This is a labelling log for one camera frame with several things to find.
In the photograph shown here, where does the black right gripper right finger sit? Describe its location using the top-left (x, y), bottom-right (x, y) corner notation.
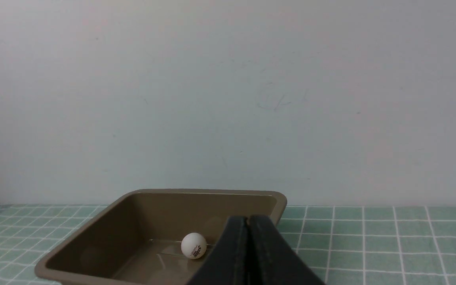
top-left (248, 215), bottom-right (324, 285)

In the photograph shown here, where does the white table-tennis ball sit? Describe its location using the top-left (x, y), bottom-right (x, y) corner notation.
top-left (180, 232), bottom-right (207, 260)

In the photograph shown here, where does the olive green plastic bin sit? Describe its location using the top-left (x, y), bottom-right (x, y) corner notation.
top-left (34, 189), bottom-right (287, 285)

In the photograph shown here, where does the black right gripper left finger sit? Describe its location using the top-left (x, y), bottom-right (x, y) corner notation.
top-left (188, 216), bottom-right (249, 285)

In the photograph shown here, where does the green checkered tablecloth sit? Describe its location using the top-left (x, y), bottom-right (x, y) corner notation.
top-left (0, 204), bottom-right (456, 285)

